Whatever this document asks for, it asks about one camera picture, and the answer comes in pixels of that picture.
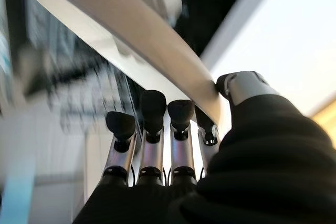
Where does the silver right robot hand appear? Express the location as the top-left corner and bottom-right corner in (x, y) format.
(73, 71), (336, 224)

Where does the wire dishwasher rack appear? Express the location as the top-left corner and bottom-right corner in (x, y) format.
(23, 0), (137, 135)

